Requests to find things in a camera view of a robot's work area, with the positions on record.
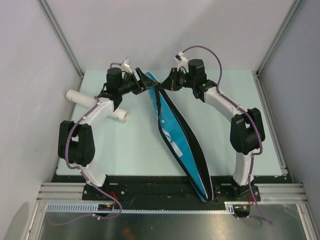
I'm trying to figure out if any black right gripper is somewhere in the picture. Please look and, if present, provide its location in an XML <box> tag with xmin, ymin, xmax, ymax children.
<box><xmin>159</xmin><ymin>68</ymin><xmax>196</xmax><ymax>92</ymax></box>

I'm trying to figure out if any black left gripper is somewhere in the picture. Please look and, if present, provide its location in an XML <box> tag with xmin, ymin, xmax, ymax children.
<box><xmin>118</xmin><ymin>68</ymin><xmax>158</xmax><ymax>96</ymax></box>

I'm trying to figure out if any blue sport racket bag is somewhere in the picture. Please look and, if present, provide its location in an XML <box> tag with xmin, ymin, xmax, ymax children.
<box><xmin>148</xmin><ymin>85</ymin><xmax>214</xmax><ymax>202</ymax></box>

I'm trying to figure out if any white cardboard shuttlecock tube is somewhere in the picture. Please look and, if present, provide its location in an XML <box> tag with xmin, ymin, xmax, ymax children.
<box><xmin>66</xmin><ymin>89</ymin><xmax>130</xmax><ymax>123</ymax></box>

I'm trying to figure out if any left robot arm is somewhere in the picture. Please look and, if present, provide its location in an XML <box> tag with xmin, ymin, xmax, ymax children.
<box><xmin>57</xmin><ymin>67</ymin><xmax>158</xmax><ymax>200</ymax></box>

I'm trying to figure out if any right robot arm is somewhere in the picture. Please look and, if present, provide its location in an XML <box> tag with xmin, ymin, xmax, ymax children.
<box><xmin>159</xmin><ymin>59</ymin><xmax>266</xmax><ymax>201</ymax></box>

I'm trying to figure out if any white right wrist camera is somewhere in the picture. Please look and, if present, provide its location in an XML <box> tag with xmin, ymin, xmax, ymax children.
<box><xmin>174</xmin><ymin>51</ymin><xmax>188</xmax><ymax>70</ymax></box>

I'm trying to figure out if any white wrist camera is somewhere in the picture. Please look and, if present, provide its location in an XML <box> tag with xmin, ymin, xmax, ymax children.
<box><xmin>120</xmin><ymin>58</ymin><xmax>132</xmax><ymax>74</ymax></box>
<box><xmin>174</xmin><ymin>51</ymin><xmax>188</xmax><ymax>70</ymax></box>

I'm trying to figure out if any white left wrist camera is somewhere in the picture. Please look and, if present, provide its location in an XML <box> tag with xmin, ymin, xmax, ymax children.
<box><xmin>120</xmin><ymin>58</ymin><xmax>132</xmax><ymax>74</ymax></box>

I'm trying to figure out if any aluminium frame post right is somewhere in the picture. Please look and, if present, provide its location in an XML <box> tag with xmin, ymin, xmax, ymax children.
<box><xmin>256</xmin><ymin>0</ymin><xmax>305</xmax><ymax>76</ymax></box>

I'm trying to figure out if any aluminium frame post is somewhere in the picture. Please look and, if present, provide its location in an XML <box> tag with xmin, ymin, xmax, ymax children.
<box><xmin>36</xmin><ymin>0</ymin><xmax>84</xmax><ymax>80</ymax></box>
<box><xmin>256</xmin><ymin>0</ymin><xmax>305</xmax><ymax>76</ymax></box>

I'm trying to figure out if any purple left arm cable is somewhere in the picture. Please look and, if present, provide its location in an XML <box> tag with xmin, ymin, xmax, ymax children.
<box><xmin>47</xmin><ymin>61</ymin><xmax>126</xmax><ymax>226</ymax></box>

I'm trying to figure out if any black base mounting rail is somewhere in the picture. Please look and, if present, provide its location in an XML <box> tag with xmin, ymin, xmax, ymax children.
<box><xmin>51</xmin><ymin>174</ymin><xmax>262</xmax><ymax>213</ymax></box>

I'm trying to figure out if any aluminium frame post left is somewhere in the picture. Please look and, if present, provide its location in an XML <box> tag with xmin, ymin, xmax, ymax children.
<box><xmin>36</xmin><ymin>0</ymin><xmax>84</xmax><ymax>80</ymax></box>

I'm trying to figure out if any white slotted cable duct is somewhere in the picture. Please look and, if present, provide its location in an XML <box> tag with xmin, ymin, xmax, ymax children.
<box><xmin>46</xmin><ymin>201</ymin><xmax>251</xmax><ymax>215</ymax></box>

